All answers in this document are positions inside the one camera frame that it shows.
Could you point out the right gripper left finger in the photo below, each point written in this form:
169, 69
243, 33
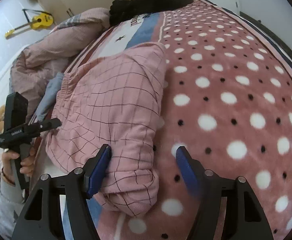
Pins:
95, 171

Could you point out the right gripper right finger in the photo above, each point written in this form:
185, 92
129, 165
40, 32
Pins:
192, 172

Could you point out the pink checked pants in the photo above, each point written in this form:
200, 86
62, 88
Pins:
114, 100

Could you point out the grey sleeve forearm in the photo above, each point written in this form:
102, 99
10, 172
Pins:
11, 204

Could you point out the black clothing pile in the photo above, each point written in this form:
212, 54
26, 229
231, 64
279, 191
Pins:
123, 10

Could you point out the person's left hand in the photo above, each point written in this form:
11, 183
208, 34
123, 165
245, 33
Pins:
27, 165

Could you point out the grey blue folded cloth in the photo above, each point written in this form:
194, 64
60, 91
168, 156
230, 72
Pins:
49, 98

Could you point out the pink quilted duvet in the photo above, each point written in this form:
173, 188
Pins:
40, 62

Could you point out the patterned fleece bed blanket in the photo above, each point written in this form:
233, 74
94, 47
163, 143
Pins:
227, 97

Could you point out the yellow toy guitar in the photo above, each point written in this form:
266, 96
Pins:
41, 20

